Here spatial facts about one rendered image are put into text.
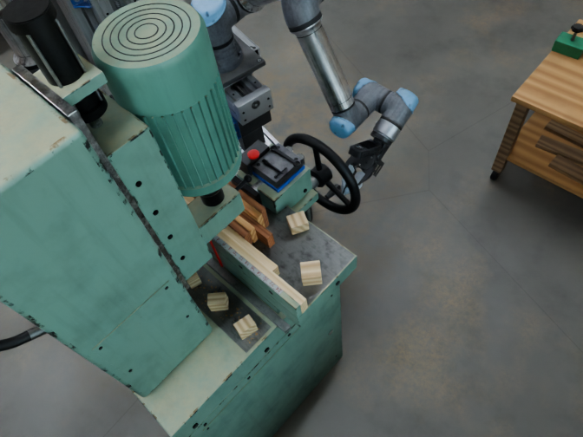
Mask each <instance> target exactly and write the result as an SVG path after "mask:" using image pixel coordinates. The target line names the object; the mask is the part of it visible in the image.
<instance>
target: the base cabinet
mask: <svg viewBox="0 0 583 437"><path fill-rule="evenodd" d="M342 356H343V347H342V324H341V302H340V285H339V286H338V287H337V288H336V290H335V291H334V292H333V293H332V294H331V295H330V296H329V297H328V298H327V299H326V300H325V301H324V303H323V304H322V305H321V306H320V307H319V308H318V309H317V310H316V311H315V312H314V313H313V314H312V316H311V317H310V318H309V319H308V320H307V321H306V322H305V323H304V324H303V325H302V326H301V327H300V328H299V327H298V326H297V324H294V325H293V326H292V327H291V329H290V330H289V331H288V332H287V334H285V335H284V336H283V337H282V338H281V339H280V340H279V341H278V342H277V343H276V344H275V345H274V346H273V348H272V349H271V350H270V351H269V352H268V353H267V354H266V355H265V356H264V357H263V358H262V359H261V360H260V361H259V363H258V364H257V365H256V366H255V367H254V368H253V369H252V370H251V371H250V372H249V373H248V374H247V375H246V377H245V378H244V379H243V380H242V381H241V382H240V383H239V384H238V385H237V386H236V387H235V388H234V389H233V391H232V392H231V393H230V394H229V395H228V396H227V397H226V398H225V399H224V400H223V401H222V402H221V403H220V404H219V405H218V406H217V407H216V408H215V409H214V410H213V411H212V412H211V413H210V414H209V415H208V416H207V417H206V419H205V420H204V421H203V422H202V423H201V424H200V425H199V426H198V427H197V428H196V429H195V430H194V431H193V432H192V434H191V435H190V436H189V437H272V436H273V435H274V434H275V433H276V432H277V431H278V430H279V429H280V427H281V426H282V425H283V424H284V423H285V422H286V420H287V419H288V418H289V417H290V416H291V415H292V413H293V412H294V411H295V410H296V409H297V408H298V406H299V405H300V404H301V403H302V402H303V401H304V399H305V398H306V397H307V396H308V395H309V393H310V392H311V391H312V390H313V389H314V388H315V387H316V386H317V385H318V384H319V383H320V381H321V380H322V379H323V378H324V377H325V376H326V374H327V373H328V372H329V371H330V370H331V369H332V367H333V366H334V365H335V364H336V363H337V361H338V360H339V359H340V358H341V357H342Z"/></svg>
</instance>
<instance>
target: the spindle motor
mask: <svg viewBox="0 0 583 437"><path fill-rule="evenodd" d="M92 57H93V60H94V62H95V65H96V66H97V68H98V69H99V70H101V71H102V72H103V74H104V75H105V77H106V79H107V81H108V82H107V83H106V84H107V86H108V88H109V90H110V92H111V94H112V96H113V97H114V99H115V101H116V102H117V103H118V104H119V105H120V106H121V107H122V108H124V109H126V110H127V111H129V112H130V113H131V114H133V115H134V116H136V117H137V118H138V119H140V120H141V121H143V122H144V123H145V124H147V125H148V126H149V128H150V130H151V132H152V134H153V136H154V138H155V140H156V142H157V144H158V146H159V148H160V150H161V152H162V154H163V156H164V158H165V161H166V163H167V165H168V167H169V169H170V171H171V173H172V175H173V176H174V179H175V181H176V183H177V185H178V187H179V189H180V191H181V193H182V195H183V197H198V196H203V195H207V194H209V193H212V192H215V191H217V190H219V189H220V188H222V187H223V186H225V185H226V184H227V183H229V182H230V181H231V180H232V179H233V177H234V176H235V175H236V173H237V171H238V170H239V167H240V164H241V160H242V152H241V149H240V145H239V141H238V137H237V134H236V131H235V128H234V125H233V119H232V116H231V113H230V109H229V107H228V103H227V100H226V95H225V91H224V88H223V85H222V81H221V79H220V75H219V70H218V66H217V62H216V59H215V56H214V53H213V47H212V44H211V41H210V37H209V35H208V31H207V28H206V23H205V20H204V18H203V17H202V16H201V14H200V13H199V12H198V11H197V10H196V9H195V8H193V7H192V6H191V5H189V4H188V3H185V2H183V1H181V0H141V1H138V2H135V3H131V4H129V5H126V6H124V7H122V8H120V9H118V10H117V11H115V12H114V13H112V14H111V15H109V16H108V17H107V18H106V19H104V20H103V22H102V23H101V24H100V25H99V26H98V28H97V29H96V31H95V33H94V36H93V40H92Z"/></svg>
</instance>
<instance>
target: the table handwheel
mask: <svg viewBox="0 0 583 437"><path fill-rule="evenodd" d="M296 143H301V144H305V145H307V146H309V147H312V150H313V154H314V158H315V164H316V165H315V166H314V167H313V168H312V169H311V184H312V189H313V190H314V191H316V192H317V193H318V200H317V201H316V202H317V203H319V204H320V205H321V206H323V207H324V208H326V209H328V210H330V211H332V212H335V213H339V214H351V213H353V212H355V211H356V210H357V208H358V207H359V205H360V201H361V194H360V190H359V186H358V184H357V181H356V179H355V177H354V175H353V173H352V172H351V170H350V169H349V168H348V166H347V165H346V164H345V162H344V161H343V160H342V159H341V158H340V157H339V156H338V155H337V154H336V153H335V152H334V151H333V150H332V149H331V148H330V147H328V146H327V145H326V144H324V143H323V142H322V141H321V140H319V139H317V138H315V137H313V136H310V135H309V134H300V133H297V134H291V135H289V136H288V137H287V138H286V139H285V141H284V144H283V146H284V147H287V146H289V147H292V146H293V145H294V144H296ZM319 153H321V154H322V155H323V156H324V157H325V158H326V159H327V160H328V161H329V162H330V163H331V164H332V165H333V166H334V167H335V168H336V169H337V170H338V171H339V173H340V174H341V176H342V177H343V179H344V181H345V183H346V185H347V186H348V188H349V191H350V201H349V200H348V199H347V198H346V197H345V196H344V195H343V194H342V193H341V192H340V191H339V190H338V189H337V188H336V187H335V186H334V185H333V184H332V182H331V179H332V171H331V169H330V168H329V167H328V166H327V165H326V164H323V163H321V159H320V155H319ZM324 185H327V186H328V187H329V188H330V189H331V190H332V191H333V192H334V193H335V194H336V195H337V196H338V197H339V198H340V199H341V200H342V201H343V202H344V203H345V205H340V204H337V203H334V202H332V201H330V200H328V199H327V198H326V197H324V196H323V195H322V194H320V193H319V192H318V191H317V190H315V188H316V187H323V186H324Z"/></svg>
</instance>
